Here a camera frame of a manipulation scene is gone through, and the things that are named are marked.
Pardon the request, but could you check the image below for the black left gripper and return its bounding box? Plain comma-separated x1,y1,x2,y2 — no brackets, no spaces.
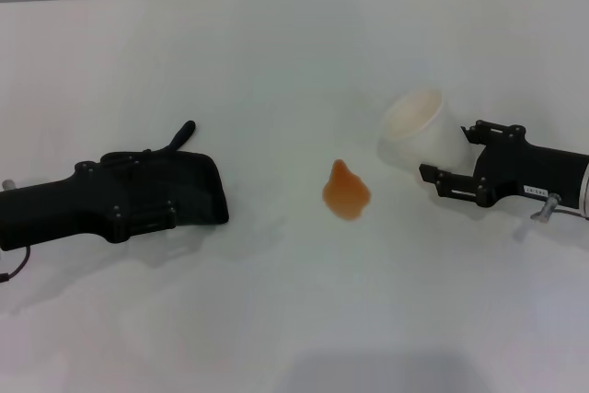
0,156,179,251

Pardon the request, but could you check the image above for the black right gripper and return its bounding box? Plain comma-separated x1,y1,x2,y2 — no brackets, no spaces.
418,120,589,208

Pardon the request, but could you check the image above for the translucent plastic cup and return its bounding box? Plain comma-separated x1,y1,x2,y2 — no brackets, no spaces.
377,87,475,178

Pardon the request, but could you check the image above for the dark cloth rag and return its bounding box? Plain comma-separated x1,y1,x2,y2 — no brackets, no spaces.
96,120,230,226

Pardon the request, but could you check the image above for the orange-brown liquid stain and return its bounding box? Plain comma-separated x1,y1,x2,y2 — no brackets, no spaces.
320,158,373,223

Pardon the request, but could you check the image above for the right arm cable with plug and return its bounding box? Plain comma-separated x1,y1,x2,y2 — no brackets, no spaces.
531,192,589,225

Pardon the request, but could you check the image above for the arm cable with plug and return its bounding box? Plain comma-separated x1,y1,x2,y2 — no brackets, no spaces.
531,192,589,225
0,179,32,284

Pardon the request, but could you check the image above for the left arm cable with plug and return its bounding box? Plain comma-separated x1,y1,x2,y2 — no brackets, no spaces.
0,179,32,284

